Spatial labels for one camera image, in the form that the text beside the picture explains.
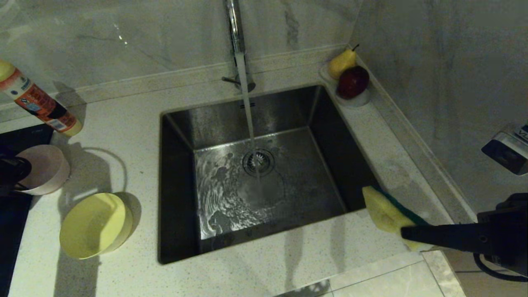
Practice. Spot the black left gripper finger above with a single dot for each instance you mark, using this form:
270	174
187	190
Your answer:
14	171

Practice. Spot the chrome kitchen faucet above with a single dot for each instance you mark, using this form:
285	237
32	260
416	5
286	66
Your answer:
234	29

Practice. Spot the orange label detergent bottle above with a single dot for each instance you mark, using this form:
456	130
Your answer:
41	105

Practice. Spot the dark red apple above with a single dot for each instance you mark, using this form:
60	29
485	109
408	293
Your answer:
353	81

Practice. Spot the small white dish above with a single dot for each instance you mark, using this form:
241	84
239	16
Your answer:
359	101

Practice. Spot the black induction cooktop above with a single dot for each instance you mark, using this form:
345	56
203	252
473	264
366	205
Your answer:
12	247

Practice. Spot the pink plastic bowl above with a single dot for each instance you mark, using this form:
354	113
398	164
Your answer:
45	169

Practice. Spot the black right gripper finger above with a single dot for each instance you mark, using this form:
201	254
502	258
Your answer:
445	237

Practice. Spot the yellow pear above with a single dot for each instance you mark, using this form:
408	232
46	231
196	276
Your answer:
341	64

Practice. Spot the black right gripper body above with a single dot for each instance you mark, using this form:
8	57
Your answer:
507	235

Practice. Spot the green and yellow sponge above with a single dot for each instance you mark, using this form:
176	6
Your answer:
383	212

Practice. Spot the metal sink drain strainer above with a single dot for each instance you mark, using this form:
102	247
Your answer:
266	165

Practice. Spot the running tap water stream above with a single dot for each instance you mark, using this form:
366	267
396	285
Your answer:
246	107

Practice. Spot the yellow plastic bowl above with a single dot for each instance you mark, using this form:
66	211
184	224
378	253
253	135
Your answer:
95	227

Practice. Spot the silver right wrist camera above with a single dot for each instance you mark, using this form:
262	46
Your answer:
509	150

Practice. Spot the stainless steel sink basin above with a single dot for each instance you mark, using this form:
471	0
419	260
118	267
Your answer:
330	165

